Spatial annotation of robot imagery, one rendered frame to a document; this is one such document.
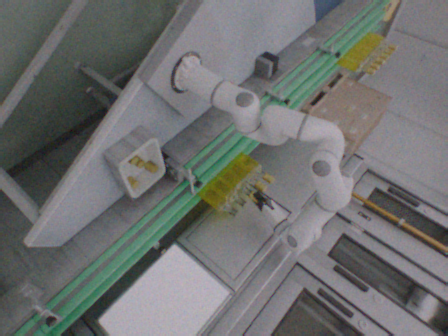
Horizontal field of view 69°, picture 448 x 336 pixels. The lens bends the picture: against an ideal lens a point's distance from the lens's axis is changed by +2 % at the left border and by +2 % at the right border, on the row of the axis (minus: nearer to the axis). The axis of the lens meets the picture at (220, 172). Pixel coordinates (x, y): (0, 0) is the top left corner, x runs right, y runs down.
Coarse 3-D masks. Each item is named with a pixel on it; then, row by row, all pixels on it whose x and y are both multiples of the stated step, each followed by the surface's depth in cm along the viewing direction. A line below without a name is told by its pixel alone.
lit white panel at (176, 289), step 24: (168, 264) 135; (192, 264) 135; (144, 288) 130; (168, 288) 130; (192, 288) 129; (216, 288) 129; (120, 312) 125; (144, 312) 125; (168, 312) 124; (192, 312) 124
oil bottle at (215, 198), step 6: (204, 186) 139; (210, 186) 139; (198, 192) 140; (204, 192) 138; (210, 192) 138; (216, 192) 138; (204, 198) 140; (210, 198) 136; (216, 198) 136; (222, 198) 136; (210, 204) 140; (216, 204) 135; (222, 204) 134; (228, 204) 136; (222, 210) 136
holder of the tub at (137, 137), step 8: (136, 128) 118; (144, 128) 118; (128, 136) 116; (136, 136) 115; (144, 136) 115; (152, 136) 115; (112, 144) 113; (120, 144) 113; (128, 144) 113; (136, 144) 113; (104, 152) 111; (112, 152) 111; (120, 152) 111; (128, 152) 111; (112, 160) 109; (120, 160) 109; (112, 168) 116; (120, 176) 116; (120, 184) 124; (128, 192) 124
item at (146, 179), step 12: (144, 144) 113; (156, 144) 118; (132, 156) 111; (144, 156) 128; (156, 156) 125; (120, 168) 109; (132, 168) 126; (144, 168) 132; (144, 180) 130; (156, 180) 130; (132, 192) 122
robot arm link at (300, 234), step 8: (312, 208) 111; (320, 208) 108; (304, 216) 111; (312, 216) 110; (320, 216) 109; (328, 216) 109; (296, 224) 113; (304, 224) 111; (312, 224) 110; (320, 224) 110; (288, 232) 117; (296, 232) 113; (304, 232) 111; (312, 232) 110; (288, 240) 117; (296, 240) 114; (304, 240) 112; (312, 240) 118; (296, 248) 116
